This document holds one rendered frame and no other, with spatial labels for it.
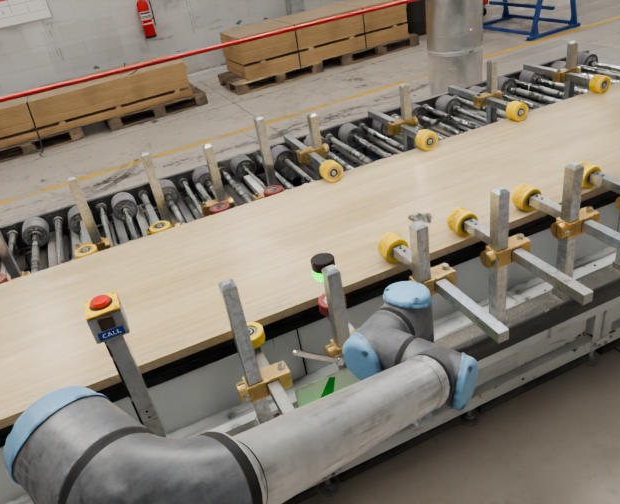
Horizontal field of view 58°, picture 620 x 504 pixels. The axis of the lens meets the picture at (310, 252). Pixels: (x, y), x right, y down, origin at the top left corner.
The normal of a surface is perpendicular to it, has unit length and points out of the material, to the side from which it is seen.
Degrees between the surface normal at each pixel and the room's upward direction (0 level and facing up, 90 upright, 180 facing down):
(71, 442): 12
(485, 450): 0
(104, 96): 90
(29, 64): 90
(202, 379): 90
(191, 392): 90
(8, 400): 0
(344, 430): 59
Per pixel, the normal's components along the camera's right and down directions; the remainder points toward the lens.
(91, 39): 0.43, 0.42
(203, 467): 0.33, -0.77
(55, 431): -0.25, -0.75
